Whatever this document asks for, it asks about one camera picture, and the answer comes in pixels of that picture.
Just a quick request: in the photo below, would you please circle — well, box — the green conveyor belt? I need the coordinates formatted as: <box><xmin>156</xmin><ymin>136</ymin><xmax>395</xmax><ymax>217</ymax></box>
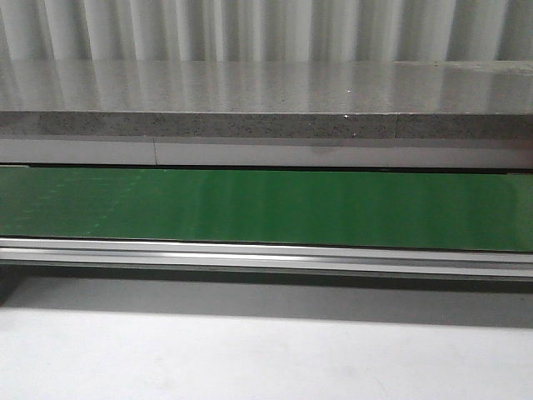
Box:
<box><xmin>1</xmin><ymin>167</ymin><xmax>532</xmax><ymax>253</ymax></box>

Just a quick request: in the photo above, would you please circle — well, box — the white pleated curtain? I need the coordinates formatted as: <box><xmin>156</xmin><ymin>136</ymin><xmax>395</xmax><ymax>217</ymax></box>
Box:
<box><xmin>1</xmin><ymin>1</ymin><xmax>532</xmax><ymax>62</ymax></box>

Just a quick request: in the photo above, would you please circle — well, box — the grey stone counter slab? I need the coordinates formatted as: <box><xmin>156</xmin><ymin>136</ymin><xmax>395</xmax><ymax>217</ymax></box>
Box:
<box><xmin>1</xmin><ymin>60</ymin><xmax>532</xmax><ymax>140</ymax></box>

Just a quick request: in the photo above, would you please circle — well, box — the aluminium conveyor front rail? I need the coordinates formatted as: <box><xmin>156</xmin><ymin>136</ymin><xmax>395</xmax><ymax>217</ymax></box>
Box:
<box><xmin>1</xmin><ymin>237</ymin><xmax>532</xmax><ymax>280</ymax></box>

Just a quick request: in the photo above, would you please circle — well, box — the white conveyor rear rail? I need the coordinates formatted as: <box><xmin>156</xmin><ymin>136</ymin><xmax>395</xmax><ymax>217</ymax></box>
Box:
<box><xmin>1</xmin><ymin>136</ymin><xmax>532</xmax><ymax>169</ymax></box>

